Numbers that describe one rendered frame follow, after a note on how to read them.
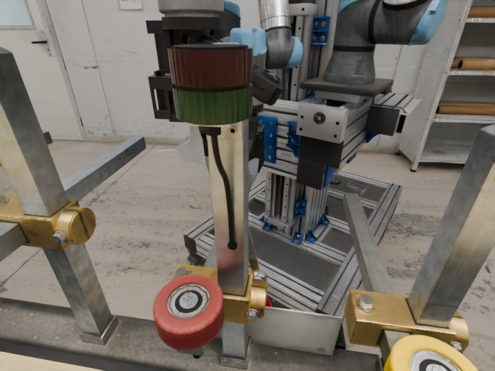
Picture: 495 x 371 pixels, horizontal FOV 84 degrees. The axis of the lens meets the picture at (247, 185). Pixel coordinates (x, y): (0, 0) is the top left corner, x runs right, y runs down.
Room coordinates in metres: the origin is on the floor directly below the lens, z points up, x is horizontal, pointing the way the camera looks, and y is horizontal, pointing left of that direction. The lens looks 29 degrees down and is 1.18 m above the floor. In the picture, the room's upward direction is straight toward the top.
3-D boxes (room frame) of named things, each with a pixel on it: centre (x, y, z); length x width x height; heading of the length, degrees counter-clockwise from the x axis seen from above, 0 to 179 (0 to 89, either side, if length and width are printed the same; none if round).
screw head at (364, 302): (0.24, -0.15, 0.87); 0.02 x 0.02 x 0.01
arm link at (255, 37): (0.65, 0.00, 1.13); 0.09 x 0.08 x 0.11; 22
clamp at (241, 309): (0.27, 0.04, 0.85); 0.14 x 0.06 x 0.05; 81
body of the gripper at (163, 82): (0.38, 0.07, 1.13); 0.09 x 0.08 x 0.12; 81
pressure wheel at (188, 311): (0.21, 0.07, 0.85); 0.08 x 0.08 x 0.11
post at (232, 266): (0.27, 0.02, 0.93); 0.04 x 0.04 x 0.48; 81
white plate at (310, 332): (0.29, -0.01, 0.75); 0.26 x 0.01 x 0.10; 81
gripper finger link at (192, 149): (0.37, 0.07, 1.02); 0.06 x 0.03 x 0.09; 81
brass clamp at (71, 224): (0.31, 0.29, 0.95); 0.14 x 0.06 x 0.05; 81
